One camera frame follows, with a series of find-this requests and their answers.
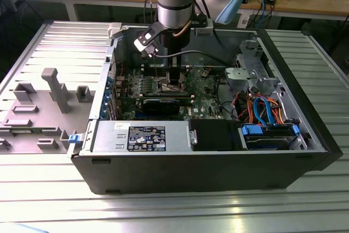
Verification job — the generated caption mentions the hard disk blue carrier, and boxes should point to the hard disk blue carrier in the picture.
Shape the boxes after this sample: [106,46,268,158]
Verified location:
[238,123,301,152]

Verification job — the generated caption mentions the silver power supply unit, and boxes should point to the silver power supply unit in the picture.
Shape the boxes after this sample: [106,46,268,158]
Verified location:
[91,120,191,154]

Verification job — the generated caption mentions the black camera cable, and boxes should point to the black camera cable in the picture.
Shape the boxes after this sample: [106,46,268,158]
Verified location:
[154,49,237,69]

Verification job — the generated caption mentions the beige case latch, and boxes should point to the beige case latch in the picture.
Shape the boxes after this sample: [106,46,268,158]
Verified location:
[107,22,124,40]

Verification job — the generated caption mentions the orange wire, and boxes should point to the orange wire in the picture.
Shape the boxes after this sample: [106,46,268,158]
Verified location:
[245,94,287,124]

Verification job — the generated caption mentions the grey parts rack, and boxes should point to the grey parts rack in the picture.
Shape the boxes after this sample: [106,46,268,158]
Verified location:
[0,68,97,155]

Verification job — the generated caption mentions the silver metal drive cage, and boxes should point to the silver metal drive cage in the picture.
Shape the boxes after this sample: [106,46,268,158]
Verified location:
[224,39,286,101]

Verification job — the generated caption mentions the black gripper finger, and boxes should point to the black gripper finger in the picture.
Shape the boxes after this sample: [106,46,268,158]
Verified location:
[167,53,183,86]

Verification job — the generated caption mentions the black graphics card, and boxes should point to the black graphics card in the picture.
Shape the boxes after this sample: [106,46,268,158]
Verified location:
[135,96,183,116]

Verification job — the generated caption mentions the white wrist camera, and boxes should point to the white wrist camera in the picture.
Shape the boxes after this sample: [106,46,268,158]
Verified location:
[133,25,164,59]

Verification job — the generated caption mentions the silver CPU chip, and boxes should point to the silver CPU chip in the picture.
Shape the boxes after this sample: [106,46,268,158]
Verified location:
[163,79,181,92]

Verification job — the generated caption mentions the green motherboard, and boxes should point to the green motherboard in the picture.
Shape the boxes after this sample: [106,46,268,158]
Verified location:
[113,64,227,121]

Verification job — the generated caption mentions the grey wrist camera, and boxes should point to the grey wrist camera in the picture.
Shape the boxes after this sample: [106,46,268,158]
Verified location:
[195,19,215,37]

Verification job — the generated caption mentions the CPU socket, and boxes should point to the CPU socket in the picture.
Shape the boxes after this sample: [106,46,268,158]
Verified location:
[157,76,189,94]

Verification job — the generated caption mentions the metal locking lever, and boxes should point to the metal locking lever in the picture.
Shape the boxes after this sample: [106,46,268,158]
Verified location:
[152,61,160,86]

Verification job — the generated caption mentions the black plastic shroud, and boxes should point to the black plastic shroud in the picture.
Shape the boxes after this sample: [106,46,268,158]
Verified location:
[190,120,243,152]

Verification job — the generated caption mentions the blue data cable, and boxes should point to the blue data cable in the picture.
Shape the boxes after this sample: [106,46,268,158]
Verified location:
[252,95,276,128]

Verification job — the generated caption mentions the black PC case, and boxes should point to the black PC case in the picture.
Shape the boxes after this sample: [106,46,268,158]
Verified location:
[67,22,344,196]

